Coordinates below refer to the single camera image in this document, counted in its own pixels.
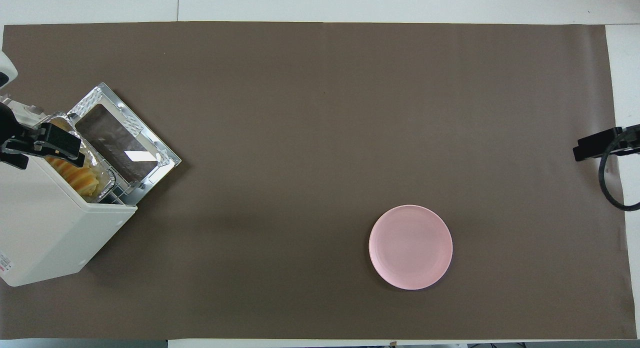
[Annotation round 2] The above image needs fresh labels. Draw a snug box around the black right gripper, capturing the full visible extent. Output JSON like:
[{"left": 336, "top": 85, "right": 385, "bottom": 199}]
[{"left": 573, "top": 124, "right": 640, "bottom": 162}]

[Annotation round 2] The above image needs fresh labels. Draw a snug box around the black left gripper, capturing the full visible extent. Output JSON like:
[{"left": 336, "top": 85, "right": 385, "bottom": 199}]
[{"left": 0, "top": 104, "right": 86, "bottom": 170}]

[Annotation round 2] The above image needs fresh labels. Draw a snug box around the yellow twisted bread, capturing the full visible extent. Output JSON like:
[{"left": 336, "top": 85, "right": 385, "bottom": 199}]
[{"left": 45, "top": 117, "right": 99, "bottom": 196}]

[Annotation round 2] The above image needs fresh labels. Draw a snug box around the aluminium foil tray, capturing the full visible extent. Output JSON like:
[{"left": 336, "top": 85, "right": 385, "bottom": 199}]
[{"left": 47, "top": 110, "right": 118, "bottom": 201}]

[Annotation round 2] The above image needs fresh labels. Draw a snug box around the metal oven rack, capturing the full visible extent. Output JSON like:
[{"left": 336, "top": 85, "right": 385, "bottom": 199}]
[{"left": 106, "top": 179, "right": 139, "bottom": 206}]

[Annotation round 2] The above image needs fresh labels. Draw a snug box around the cream toaster oven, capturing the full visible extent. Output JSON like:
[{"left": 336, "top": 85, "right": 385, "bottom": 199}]
[{"left": 0, "top": 100, "right": 138, "bottom": 287}]

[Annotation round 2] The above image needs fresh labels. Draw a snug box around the glass oven door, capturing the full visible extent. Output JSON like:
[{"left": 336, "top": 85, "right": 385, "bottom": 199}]
[{"left": 66, "top": 82, "right": 182, "bottom": 205}]

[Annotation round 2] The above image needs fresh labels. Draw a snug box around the pink round plate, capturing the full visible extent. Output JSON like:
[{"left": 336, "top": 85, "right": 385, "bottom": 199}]
[{"left": 368, "top": 204, "right": 454, "bottom": 291}]

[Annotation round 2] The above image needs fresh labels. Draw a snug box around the brown table mat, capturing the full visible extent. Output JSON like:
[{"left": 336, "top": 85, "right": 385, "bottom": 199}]
[{"left": 0, "top": 21, "right": 638, "bottom": 341}]

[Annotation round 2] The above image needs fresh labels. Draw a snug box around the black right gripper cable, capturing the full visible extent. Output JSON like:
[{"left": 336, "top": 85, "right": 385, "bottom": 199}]
[{"left": 598, "top": 129, "right": 640, "bottom": 212}]

